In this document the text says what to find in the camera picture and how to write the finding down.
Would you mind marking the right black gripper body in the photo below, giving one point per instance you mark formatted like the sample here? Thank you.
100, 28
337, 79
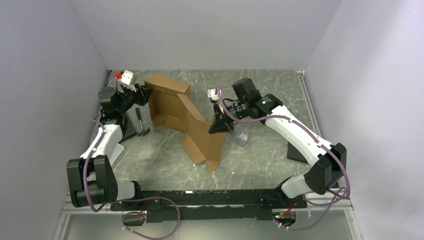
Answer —
226, 117

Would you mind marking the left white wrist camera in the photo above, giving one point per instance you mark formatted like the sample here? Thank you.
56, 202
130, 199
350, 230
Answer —
125, 80

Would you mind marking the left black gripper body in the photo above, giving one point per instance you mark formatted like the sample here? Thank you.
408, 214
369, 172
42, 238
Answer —
129, 98

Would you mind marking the left black rectangular pad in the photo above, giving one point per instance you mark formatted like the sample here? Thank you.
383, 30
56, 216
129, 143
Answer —
129, 129

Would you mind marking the brown cardboard box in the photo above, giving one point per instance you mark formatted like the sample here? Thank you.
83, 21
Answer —
170, 106

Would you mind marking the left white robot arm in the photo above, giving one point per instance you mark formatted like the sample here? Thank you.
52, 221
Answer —
91, 179

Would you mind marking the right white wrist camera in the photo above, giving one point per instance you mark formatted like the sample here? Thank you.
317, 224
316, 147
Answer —
213, 96

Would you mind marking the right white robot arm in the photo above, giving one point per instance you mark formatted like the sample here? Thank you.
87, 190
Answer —
327, 160

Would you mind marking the right black rectangular pad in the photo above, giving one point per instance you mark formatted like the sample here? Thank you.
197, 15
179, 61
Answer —
294, 154

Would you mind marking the black rectangular pad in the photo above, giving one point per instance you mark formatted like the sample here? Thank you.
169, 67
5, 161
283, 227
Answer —
129, 129
294, 154

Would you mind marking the black handled claw hammer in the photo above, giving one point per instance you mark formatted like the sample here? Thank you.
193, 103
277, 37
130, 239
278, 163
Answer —
143, 131

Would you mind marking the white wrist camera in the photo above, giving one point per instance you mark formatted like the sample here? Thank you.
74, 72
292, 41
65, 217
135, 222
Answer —
213, 96
125, 80

